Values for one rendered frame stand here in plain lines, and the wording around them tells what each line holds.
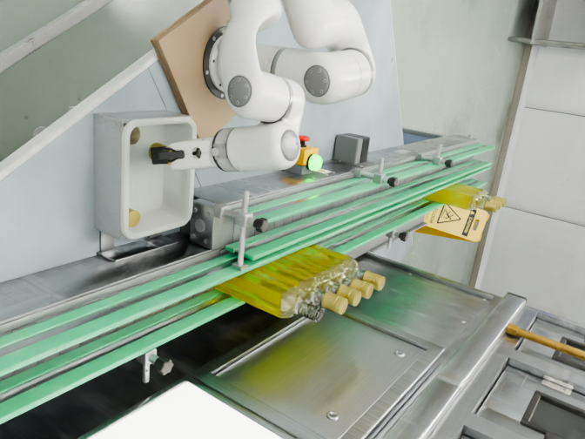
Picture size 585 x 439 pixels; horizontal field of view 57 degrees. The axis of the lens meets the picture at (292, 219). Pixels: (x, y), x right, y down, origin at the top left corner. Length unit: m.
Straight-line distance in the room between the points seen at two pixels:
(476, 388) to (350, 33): 0.77
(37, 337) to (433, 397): 0.72
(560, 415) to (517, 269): 6.00
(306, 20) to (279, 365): 0.67
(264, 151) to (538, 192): 6.26
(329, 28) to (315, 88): 0.11
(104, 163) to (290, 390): 0.54
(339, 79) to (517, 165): 6.05
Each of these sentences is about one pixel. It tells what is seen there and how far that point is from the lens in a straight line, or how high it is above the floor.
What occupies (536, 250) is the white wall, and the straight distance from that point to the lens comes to 7.14.
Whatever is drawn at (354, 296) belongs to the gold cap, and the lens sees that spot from 1.14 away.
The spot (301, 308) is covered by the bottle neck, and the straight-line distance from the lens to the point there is 1.07.
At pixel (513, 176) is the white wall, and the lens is 7.03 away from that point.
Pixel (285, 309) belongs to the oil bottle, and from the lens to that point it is 1.08.
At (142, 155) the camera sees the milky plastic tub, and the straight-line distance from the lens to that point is 1.11.
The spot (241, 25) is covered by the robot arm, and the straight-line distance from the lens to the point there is 0.87.
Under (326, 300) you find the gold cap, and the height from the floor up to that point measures 1.13.
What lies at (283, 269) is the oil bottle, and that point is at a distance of 1.16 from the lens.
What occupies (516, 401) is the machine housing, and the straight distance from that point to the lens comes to 1.29.
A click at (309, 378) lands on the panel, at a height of 1.15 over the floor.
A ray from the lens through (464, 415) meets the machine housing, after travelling 1.16.
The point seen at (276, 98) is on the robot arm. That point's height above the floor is 1.10.
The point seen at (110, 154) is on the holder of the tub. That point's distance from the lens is 1.02.
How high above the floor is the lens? 1.60
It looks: 32 degrees down
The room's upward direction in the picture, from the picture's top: 108 degrees clockwise
